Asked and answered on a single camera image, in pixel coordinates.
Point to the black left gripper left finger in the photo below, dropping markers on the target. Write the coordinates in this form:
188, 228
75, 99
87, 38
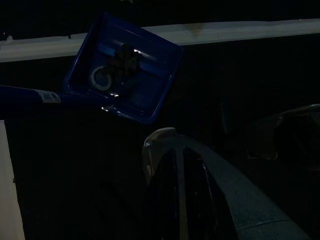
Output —
167, 200

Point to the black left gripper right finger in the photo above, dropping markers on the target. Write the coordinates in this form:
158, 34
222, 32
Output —
205, 212

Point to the black crumpled rubbish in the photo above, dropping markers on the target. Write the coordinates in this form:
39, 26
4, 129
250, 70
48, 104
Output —
122, 61

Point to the white tape strip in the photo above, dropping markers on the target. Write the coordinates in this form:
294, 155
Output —
225, 32

